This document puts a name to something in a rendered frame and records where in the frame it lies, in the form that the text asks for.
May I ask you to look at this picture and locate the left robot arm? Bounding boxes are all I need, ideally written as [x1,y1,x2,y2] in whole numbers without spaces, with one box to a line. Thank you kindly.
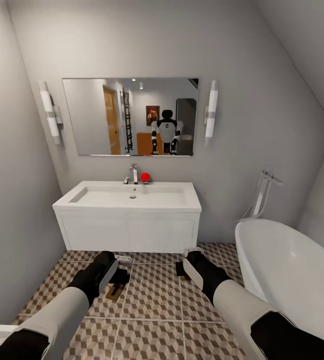
[0,250,134,360]

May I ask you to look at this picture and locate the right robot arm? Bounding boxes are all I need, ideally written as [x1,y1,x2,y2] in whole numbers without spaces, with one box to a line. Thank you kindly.
[175,247,324,360]

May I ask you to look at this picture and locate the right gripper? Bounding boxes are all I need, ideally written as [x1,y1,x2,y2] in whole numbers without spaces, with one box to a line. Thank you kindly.
[175,261,187,276]

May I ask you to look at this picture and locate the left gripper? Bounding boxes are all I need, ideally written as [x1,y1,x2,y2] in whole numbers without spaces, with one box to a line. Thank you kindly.
[109,268,130,285]

